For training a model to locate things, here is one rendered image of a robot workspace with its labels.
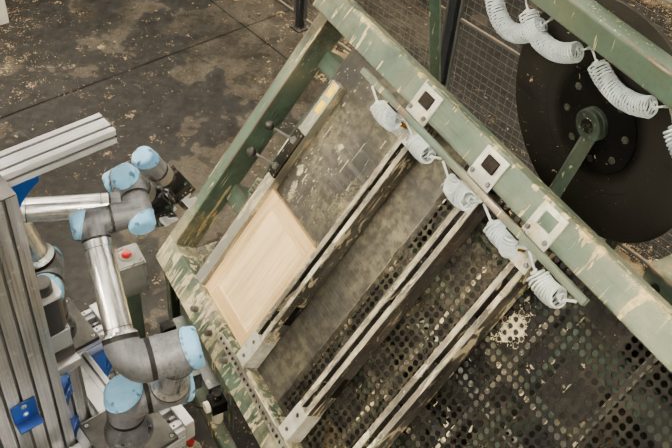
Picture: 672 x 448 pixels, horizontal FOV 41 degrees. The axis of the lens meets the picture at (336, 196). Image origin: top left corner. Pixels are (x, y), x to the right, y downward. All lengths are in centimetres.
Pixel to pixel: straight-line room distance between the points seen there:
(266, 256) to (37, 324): 100
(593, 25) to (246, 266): 151
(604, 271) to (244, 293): 145
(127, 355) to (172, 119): 349
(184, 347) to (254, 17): 458
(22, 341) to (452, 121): 139
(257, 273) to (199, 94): 279
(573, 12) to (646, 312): 96
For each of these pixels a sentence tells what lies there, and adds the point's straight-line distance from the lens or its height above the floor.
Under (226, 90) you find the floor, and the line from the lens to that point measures 595.
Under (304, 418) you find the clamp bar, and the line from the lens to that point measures 299.
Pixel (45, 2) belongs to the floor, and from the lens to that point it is 699.
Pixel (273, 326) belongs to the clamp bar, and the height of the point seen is 109.
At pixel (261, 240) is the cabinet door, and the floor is 115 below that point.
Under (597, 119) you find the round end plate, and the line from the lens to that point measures 285.
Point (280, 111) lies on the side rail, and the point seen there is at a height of 143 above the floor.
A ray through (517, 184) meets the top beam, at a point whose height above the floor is 188.
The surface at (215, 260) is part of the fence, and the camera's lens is 344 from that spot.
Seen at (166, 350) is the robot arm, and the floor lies 164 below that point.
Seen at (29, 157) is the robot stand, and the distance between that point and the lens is 236.
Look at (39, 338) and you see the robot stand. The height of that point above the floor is 148.
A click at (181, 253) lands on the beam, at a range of 360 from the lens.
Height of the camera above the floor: 352
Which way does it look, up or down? 43 degrees down
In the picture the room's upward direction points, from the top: 5 degrees clockwise
